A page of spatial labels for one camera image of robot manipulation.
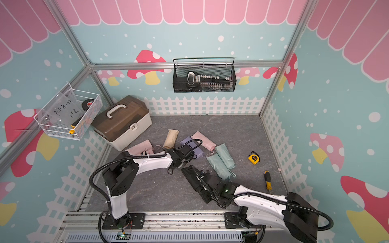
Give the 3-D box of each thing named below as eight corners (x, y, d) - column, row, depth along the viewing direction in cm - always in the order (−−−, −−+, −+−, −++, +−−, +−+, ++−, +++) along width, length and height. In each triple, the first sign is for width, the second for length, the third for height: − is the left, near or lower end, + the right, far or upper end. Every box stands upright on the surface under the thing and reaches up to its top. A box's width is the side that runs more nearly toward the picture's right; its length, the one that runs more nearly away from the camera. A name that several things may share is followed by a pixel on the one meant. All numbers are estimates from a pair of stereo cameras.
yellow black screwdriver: (267, 192, 85) (268, 191, 84) (263, 172, 93) (264, 170, 91) (272, 193, 85) (273, 192, 83) (268, 172, 93) (269, 171, 91)
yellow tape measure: (254, 165, 96) (255, 163, 94) (246, 157, 100) (247, 154, 97) (260, 160, 98) (262, 158, 96) (252, 152, 102) (253, 150, 99)
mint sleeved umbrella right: (225, 171, 93) (226, 168, 90) (214, 149, 103) (214, 146, 100) (235, 167, 95) (236, 164, 92) (223, 146, 105) (224, 143, 102)
